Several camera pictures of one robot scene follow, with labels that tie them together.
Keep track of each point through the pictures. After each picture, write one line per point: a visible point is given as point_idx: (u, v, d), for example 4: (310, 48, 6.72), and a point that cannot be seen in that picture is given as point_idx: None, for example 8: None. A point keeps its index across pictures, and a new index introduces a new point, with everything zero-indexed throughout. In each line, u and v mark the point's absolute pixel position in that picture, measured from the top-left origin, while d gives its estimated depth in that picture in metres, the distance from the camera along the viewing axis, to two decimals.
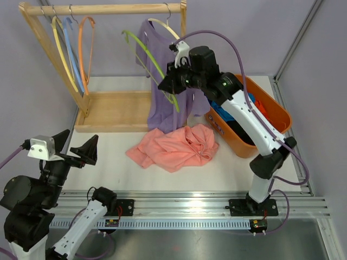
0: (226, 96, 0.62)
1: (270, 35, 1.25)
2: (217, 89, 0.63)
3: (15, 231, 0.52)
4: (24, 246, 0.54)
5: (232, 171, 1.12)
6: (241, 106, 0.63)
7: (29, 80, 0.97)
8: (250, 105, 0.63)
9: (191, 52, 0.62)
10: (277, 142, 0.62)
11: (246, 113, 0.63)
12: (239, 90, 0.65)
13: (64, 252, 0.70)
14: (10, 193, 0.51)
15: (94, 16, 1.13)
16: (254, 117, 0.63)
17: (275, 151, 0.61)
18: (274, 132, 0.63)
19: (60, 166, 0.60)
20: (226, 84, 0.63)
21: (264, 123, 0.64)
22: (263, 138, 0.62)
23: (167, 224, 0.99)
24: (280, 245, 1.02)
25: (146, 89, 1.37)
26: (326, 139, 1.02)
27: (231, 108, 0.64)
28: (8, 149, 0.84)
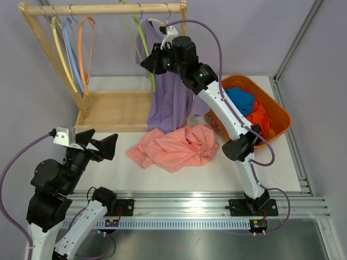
0: (202, 86, 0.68)
1: (270, 35, 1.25)
2: (194, 79, 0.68)
3: (39, 211, 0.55)
4: (44, 227, 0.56)
5: (233, 171, 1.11)
6: (214, 95, 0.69)
7: (30, 81, 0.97)
8: (222, 95, 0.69)
9: (175, 41, 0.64)
10: (244, 128, 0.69)
11: (219, 102, 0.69)
12: (214, 80, 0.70)
13: (64, 253, 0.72)
14: (40, 174, 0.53)
15: (94, 16, 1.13)
16: (225, 106, 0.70)
17: (242, 136, 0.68)
18: (242, 119, 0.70)
19: (81, 156, 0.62)
20: (202, 75, 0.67)
21: (235, 110, 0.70)
22: (232, 125, 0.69)
23: (167, 224, 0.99)
24: (280, 246, 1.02)
25: (146, 89, 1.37)
26: (325, 138, 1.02)
27: (206, 97, 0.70)
28: (10, 149, 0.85)
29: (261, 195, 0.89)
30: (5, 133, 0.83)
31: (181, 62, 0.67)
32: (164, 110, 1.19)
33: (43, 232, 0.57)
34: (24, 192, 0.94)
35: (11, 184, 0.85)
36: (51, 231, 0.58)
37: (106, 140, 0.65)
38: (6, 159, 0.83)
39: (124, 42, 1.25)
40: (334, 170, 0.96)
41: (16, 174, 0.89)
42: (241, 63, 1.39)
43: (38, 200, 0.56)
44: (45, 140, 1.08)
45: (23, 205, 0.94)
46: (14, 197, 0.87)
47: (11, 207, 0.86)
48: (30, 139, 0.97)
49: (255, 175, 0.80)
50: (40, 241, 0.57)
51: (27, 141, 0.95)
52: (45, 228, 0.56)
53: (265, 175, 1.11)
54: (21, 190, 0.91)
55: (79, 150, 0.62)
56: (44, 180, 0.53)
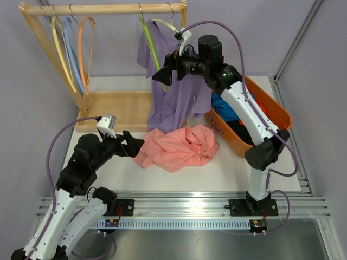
0: (225, 85, 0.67)
1: (270, 35, 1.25)
2: (217, 79, 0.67)
3: (71, 177, 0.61)
4: (71, 193, 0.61)
5: (233, 171, 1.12)
6: (237, 96, 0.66)
7: (30, 81, 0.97)
8: (246, 95, 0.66)
9: (201, 39, 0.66)
10: (269, 131, 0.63)
11: (242, 102, 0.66)
12: (238, 80, 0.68)
13: (63, 244, 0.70)
14: (84, 142, 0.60)
15: (94, 16, 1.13)
16: (249, 107, 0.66)
17: (267, 140, 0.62)
18: (267, 123, 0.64)
19: (113, 144, 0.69)
20: (226, 75, 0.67)
21: (259, 112, 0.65)
22: (256, 127, 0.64)
23: (167, 224, 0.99)
24: (279, 245, 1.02)
25: (146, 89, 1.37)
26: (326, 139, 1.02)
27: (229, 97, 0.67)
28: (10, 149, 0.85)
29: (263, 197, 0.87)
30: (6, 132, 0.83)
31: (206, 62, 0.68)
32: (164, 110, 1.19)
33: (69, 198, 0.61)
34: (25, 192, 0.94)
35: (11, 184, 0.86)
36: (75, 199, 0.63)
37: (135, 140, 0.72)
38: (7, 159, 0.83)
39: (124, 42, 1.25)
40: (334, 170, 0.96)
41: (16, 174, 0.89)
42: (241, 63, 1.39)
43: (71, 169, 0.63)
44: (45, 140, 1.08)
45: (24, 205, 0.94)
46: (14, 197, 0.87)
47: (12, 207, 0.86)
48: (30, 140, 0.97)
49: (267, 181, 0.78)
50: (63, 207, 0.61)
51: (27, 141, 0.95)
52: (72, 194, 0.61)
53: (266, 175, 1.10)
54: (21, 190, 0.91)
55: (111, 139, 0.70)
56: (87, 147, 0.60)
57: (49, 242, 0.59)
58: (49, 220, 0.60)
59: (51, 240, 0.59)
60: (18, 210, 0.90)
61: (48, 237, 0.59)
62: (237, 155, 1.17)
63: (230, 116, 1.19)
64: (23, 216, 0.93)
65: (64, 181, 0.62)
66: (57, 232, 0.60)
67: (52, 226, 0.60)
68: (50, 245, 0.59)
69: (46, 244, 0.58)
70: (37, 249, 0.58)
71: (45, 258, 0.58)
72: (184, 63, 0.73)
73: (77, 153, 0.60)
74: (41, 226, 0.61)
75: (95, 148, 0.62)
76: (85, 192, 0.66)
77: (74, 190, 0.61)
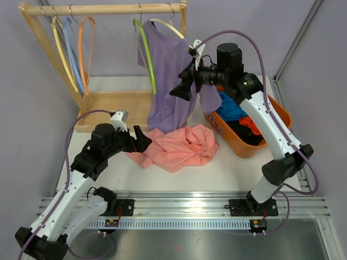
0: (245, 95, 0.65)
1: (270, 36, 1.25)
2: (237, 88, 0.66)
3: (86, 161, 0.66)
4: (85, 173, 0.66)
5: (233, 171, 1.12)
6: (258, 106, 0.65)
7: (29, 81, 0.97)
8: (268, 106, 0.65)
9: (220, 47, 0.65)
10: (291, 147, 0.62)
11: (263, 114, 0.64)
12: (259, 91, 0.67)
13: (64, 233, 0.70)
14: (100, 129, 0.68)
15: (93, 16, 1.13)
16: (270, 119, 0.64)
17: (288, 155, 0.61)
18: (289, 137, 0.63)
19: (124, 137, 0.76)
20: (246, 83, 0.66)
21: (281, 126, 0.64)
22: (277, 141, 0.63)
23: (167, 224, 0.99)
24: (279, 245, 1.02)
25: (146, 89, 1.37)
26: (326, 139, 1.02)
27: (249, 108, 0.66)
28: (10, 149, 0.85)
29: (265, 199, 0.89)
30: (6, 132, 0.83)
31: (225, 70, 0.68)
32: (164, 110, 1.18)
33: (83, 179, 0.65)
34: (25, 192, 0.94)
35: (11, 185, 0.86)
36: (88, 181, 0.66)
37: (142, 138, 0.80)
38: (6, 159, 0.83)
39: (124, 42, 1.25)
40: (334, 170, 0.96)
41: (16, 174, 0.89)
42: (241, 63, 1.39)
43: (85, 154, 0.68)
44: (45, 140, 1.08)
45: (24, 206, 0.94)
46: (14, 197, 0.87)
47: (12, 207, 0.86)
48: (30, 140, 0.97)
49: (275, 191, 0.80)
50: (75, 187, 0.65)
51: (27, 141, 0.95)
52: (87, 175, 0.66)
53: None
54: (21, 190, 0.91)
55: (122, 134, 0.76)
56: (103, 134, 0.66)
57: (57, 220, 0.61)
58: (61, 198, 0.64)
59: (59, 218, 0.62)
60: (18, 210, 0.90)
61: (58, 214, 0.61)
62: (237, 155, 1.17)
63: (230, 115, 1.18)
64: (23, 216, 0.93)
65: (79, 164, 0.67)
66: (65, 213, 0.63)
67: (63, 204, 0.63)
68: (57, 223, 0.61)
69: (55, 221, 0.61)
70: (45, 226, 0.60)
71: (51, 236, 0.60)
72: (201, 75, 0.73)
73: (94, 137, 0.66)
74: (50, 205, 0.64)
75: (109, 135, 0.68)
76: (96, 178, 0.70)
77: (88, 171, 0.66)
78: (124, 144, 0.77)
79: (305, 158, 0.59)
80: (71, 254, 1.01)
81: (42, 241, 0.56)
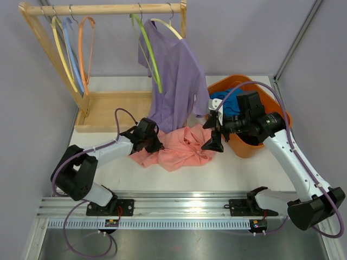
0: (268, 133, 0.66)
1: (270, 36, 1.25)
2: (261, 126, 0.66)
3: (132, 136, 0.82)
4: (133, 139, 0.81)
5: (233, 171, 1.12)
6: (282, 144, 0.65)
7: (30, 80, 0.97)
8: (291, 145, 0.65)
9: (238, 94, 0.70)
10: (319, 189, 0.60)
11: (288, 152, 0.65)
12: (283, 129, 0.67)
13: None
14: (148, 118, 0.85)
15: (93, 16, 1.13)
16: (295, 158, 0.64)
17: (315, 197, 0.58)
18: (316, 179, 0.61)
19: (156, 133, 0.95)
20: (270, 122, 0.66)
21: (309, 167, 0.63)
22: (303, 182, 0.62)
23: (166, 224, 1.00)
24: (280, 245, 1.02)
25: (146, 89, 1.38)
26: (326, 140, 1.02)
27: (272, 145, 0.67)
28: (8, 149, 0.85)
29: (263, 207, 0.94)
30: (6, 133, 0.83)
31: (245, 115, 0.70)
32: (164, 110, 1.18)
33: (130, 141, 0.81)
34: (25, 191, 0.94)
35: (11, 184, 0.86)
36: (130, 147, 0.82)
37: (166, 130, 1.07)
38: (6, 160, 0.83)
39: (124, 42, 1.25)
40: (334, 171, 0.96)
41: (16, 174, 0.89)
42: (240, 63, 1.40)
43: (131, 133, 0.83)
44: (45, 140, 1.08)
45: (24, 206, 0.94)
46: (14, 197, 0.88)
47: (11, 207, 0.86)
48: (30, 140, 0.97)
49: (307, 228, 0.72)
50: (122, 142, 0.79)
51: (27, 141, 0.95)
52: (132, 140, 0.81)
53: (267, 175, 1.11)
54: (21, 190, 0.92)
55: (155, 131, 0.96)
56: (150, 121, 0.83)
57: (104, 154, 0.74)
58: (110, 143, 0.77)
59: (106, 154, 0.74)
60: (17, 210, 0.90)
61: (107, 150, 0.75)
62: (237, 155, 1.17)
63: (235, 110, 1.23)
64: (23, 215, 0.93)
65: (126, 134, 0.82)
66: (109, 154, 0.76)
67: (112, 147, 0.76)
68: (103, 156, 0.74)
69: (103, 153, 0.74)
70: (96, 151, 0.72)
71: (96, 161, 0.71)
72: (227, 126, 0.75)
73: (143, 122, 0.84)
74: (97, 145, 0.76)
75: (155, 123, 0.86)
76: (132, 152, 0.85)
77: (134, 140, 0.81)
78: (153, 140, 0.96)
79: (334, 207, 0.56)
80: (72, 253, 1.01)
81: (92, 157, 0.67)
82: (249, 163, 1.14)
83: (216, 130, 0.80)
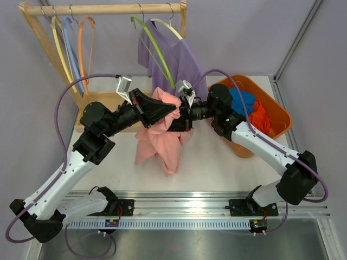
0: (230, 129, 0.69)
1: (270, 36, 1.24)
2: (223, 126, 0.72)
3: (88, 143, 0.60)
4: (85, 157, 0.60)
5: (233, 171, 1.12)
6: (245, 133, 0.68)
7: (29, 81, 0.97)
8: (254, 131, 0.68)
9: (213, 92, 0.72)
10: (289, 157, 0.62)
11: (252, 138, 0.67)
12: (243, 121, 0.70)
13: (63, 212, 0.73)
14: (88, 114, 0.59)
15: (93, 16, 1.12)
16: (260, 140, 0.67)
17: (289, 166, 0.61)
18: (284, 149, 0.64)
19: (130, 114, 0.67)
20: (229, 120, 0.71)
21: (273, 142, 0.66)
22: (274, 157, 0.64)
23: (167, 224, 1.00)
24: (279, 245, 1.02)
25: (146, 89, 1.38)
26: (327, 140, 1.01)
27: (238, 138, 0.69)
28: (8, 149, 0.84)
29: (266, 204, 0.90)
30: (7, 134, 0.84)
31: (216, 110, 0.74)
32: None
33: (82, 162, 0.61)
34: (24, 192, 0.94)
35: (11, 185, 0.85)
36: (88, 165, 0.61)
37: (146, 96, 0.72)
38: (6, 160, 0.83)
39: (124, 42, 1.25)
40: (335, 171, 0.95)
41: (16, 174, 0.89)
42: (240, 63, 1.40)
43: (87, 134, 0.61)
44: (45, 140, 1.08)
45: None
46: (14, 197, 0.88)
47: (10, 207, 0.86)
48: (30, 140, 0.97)
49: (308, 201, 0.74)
50: (72, 170, 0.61)
51: (26, 141, 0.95)
52: (86, 158, 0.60)
53: (265, 175, 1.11)
54: (21, 191, 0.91)
55: (130, 108, 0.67)
56: (90, 121, 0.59)
57: (49, 201, 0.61)
58: (56, 179, 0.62)
59: (52, 200, 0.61)
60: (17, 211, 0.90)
61: (50, 195, 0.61)
62: (236, 155, 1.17)
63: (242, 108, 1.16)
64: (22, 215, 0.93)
65: (81, 145, 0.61)
66: (58, 195, 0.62)
67: (57, 186, 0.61)
68: (50, 204, 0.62)
69: (46, 201, 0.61)
70: (37, 204, 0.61)
71: (44, 214, 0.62)
72: (194, 112, 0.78)
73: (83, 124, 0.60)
74: (43, 186, 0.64)
75: (102, 121, 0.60)
76: (99, 162, 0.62)
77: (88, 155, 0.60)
78: (130, 120, 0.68)
79: (309, 168, 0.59)
80: (71, 253, 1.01)
81: (30, 220, 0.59)
82: (249, 163, 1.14)
83: (185, 105, 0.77)
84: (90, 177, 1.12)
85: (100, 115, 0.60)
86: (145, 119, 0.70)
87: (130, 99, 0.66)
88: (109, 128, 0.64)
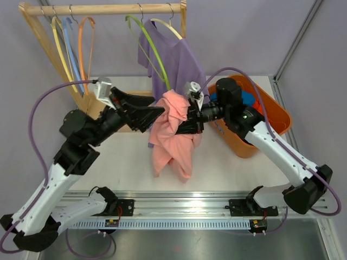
0: (247, 128, 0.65)
1: (271, 36, 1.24)
2: (239, 123, 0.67)
3: (69, 155, 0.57)
4: (66, 171, 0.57)
5: (233, 172, 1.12)
6: (263, 136, 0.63)
7: (30, 81, 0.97)
8: (272, 135, 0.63)
9: (220, 85, 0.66)
10: (308, 170, 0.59)
11: (271, 143, 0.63)
12: (261, 121, 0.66)
13: (58, 220, 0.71)
14: (68, 123, 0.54)
15: (93, 16, 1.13)
16: (278, 145, 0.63)
17: (307, 181, 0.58)
18: (303, 161, 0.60)
19: (116, 118, 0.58)
20: (246, 117, 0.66)
21: (293, 151, 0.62)
22: (292, 167, 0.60)
23: (167, 224, 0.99)
24: (280, 245, 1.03)
25: (146, 89, 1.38)
26: (326, 140, 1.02)
27: (255, 140, 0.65)
28: (8, 149, 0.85)
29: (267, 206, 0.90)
30: (7, 133, 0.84)
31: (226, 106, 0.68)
32: None
33: (63, 176, 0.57)
34: (24, 192, 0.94)
35: (11, 185, 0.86)
36: (70, 179, 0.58)
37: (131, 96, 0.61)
38: (6, 160, 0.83)
39: (124, 42, 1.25)
40: (335, 171, 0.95)
41: (16, 174, 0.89)
42: (240, 64, 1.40)
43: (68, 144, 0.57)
44: (45, 141, 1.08)
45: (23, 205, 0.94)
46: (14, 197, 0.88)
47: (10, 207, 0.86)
48: (30, 140, 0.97)
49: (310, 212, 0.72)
50: (55, 184, 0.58)
51: (26, 141, 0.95)
52: (67, 172, 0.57)
53: (265, 175, 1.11)
54: (20, 191, 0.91)
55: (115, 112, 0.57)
56: (71, 131, 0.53)
57: (36, 218, 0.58)
58: (41, 194, 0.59)
59: (38, 215, 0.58)
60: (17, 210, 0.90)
61: (36, 211, 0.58)
62: (236, 155, 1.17)
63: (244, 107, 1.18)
64: None
65: (62, 157, 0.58)
66: (45, 209, 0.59)
67: (42, 201, 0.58)
68: (36, 220, 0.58)
69: (33, 217, 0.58)
70: (24, 220, 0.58)
71: (32, 230, 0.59)
72: (204, 114, 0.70)
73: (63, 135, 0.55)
74: (27, 202, 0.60)
75: (82, 130, 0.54)
76: (84, 172, 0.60)
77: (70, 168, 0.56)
78: (116, 126, 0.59)
79: (326, 184, 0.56)
80: (71, 253, 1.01)
81: (18, 237, 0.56)
82: (249, 163, 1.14)
83: (194, 106, 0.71)
84: (90, 177, 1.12)
85: (80, 123, 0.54)
86: (133, 125, 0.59)
87: (114, 104, 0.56)
88: (93, 136, 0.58)
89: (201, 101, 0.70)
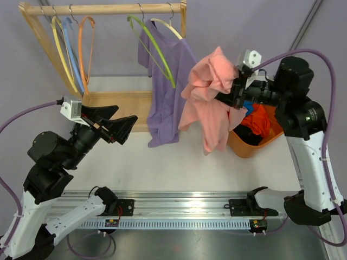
0: (302, 130, 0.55)
1: (271, 36, 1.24)
2: (295, 118, 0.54)
3: (39, 182, 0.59)
4: (36, 199, 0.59)
5: (234, 172, 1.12)
6: (313, 150, 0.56)
7: (29, 81, 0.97)
8: (324, 154, 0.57)
9: (285, 64, 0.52)
10: (332, 203, 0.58)
11: (315, 160, 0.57)
12: (321, 131, 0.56)
13: (53, 232, 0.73)
14: (38, 147, 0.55)
15: (93, 16, 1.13)
16: (321, 168, 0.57)
17: (325, 212, 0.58)
18: (334, 192, 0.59)
19: (89, 134, 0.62)
20: (309, 119, 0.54)
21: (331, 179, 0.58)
22: (320, 194, 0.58)
23: (167, 224, 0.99)
24: (280, 245, 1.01)
25: (146, 89, 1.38)
26: (333, 142, 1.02)
27: (302, 148, 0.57)
28: (7, 149, 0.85)
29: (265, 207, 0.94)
30: (7, 132, 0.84)
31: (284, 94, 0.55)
32: (164, 109, 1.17)
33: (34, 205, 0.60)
34: None
35: None
36: (42, 206, 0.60)
37: (100, 108, 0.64)
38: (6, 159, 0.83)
39: (124, 42, 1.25)
40: None
41: None
42: None
43: (39, 169, 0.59)
44: None
45: None
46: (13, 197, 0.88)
47: None
48: (30, 140, 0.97)
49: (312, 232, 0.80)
50: (30, 212, 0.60)
51: (26, 141, 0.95)
52: (37, 200, 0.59)
53: (265, 175, 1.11)
54: None
55: (87, 129, 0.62)
56: (40, 155, 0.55)
57: (19, 242, 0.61)
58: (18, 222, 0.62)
59: (21, 240, 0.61)
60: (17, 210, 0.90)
61: (18, 238, 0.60)
62: (237, 155, 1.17)
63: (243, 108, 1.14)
64: None
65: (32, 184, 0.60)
66: (27, 234, 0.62)
67: (21, 227, 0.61)
68: (21, 244, 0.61)
69: (16, 243, 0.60)
70: (9, 246, 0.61)
71: (20, 253, 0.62)
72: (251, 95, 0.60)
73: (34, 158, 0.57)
74: (10, 228, 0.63)
75: (52, 154, 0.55)
76: (60, 192, 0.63)
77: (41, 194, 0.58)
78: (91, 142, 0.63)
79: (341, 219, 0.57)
80: (71, 253, 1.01)
81: None
82: (249, 163, 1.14)
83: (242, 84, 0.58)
84: (90, 177, 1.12)
85: (51, 147, 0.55)
86: (107, 138, 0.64)
87: (86, 121, 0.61)
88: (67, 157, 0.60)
89: (251, 79, 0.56)
